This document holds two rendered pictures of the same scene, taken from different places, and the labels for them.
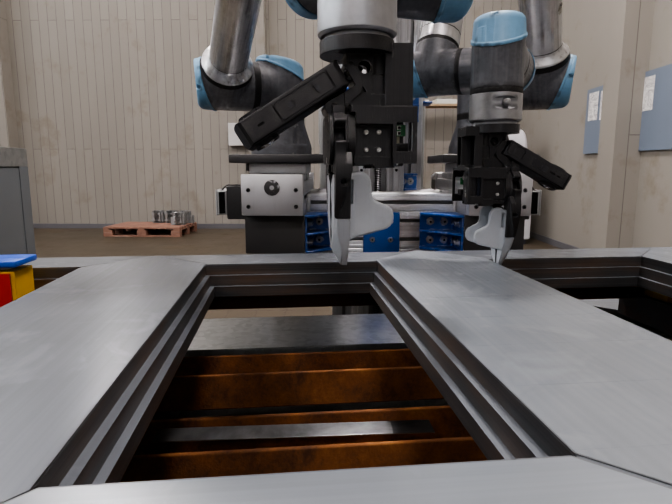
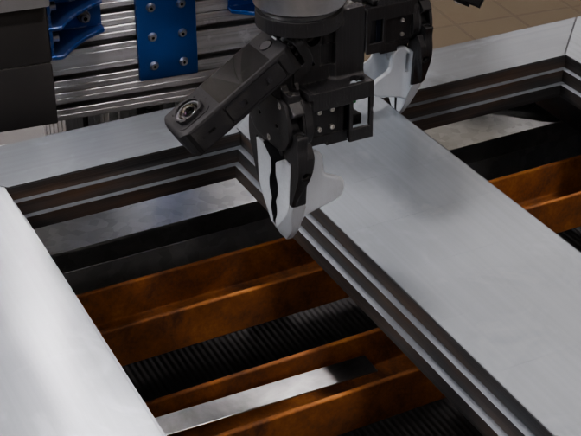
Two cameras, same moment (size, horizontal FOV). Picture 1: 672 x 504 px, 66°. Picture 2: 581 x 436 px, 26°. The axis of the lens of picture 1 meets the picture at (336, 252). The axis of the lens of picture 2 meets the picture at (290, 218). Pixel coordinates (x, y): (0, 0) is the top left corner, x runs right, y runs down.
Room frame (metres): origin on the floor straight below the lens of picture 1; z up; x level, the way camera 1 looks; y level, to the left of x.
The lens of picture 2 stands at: (-0.36, 0.33, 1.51)
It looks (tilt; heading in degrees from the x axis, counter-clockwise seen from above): 32 degrees down; 339
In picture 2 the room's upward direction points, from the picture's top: straight up
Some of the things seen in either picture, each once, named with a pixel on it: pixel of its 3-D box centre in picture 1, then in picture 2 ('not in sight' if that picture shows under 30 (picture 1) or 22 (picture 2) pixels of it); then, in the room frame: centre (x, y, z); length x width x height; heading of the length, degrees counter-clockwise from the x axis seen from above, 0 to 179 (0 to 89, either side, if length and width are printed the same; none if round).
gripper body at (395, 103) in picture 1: (364, 108); (307, 73); (0.52, -0.03, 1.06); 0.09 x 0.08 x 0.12; 97
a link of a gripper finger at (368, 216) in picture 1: (363, 219); (312, 194); (0.50, -0.03, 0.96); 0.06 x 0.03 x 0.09; 97
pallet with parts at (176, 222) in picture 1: (151, 222); not in sight; (7.97, 2.84, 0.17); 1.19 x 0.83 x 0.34; 89
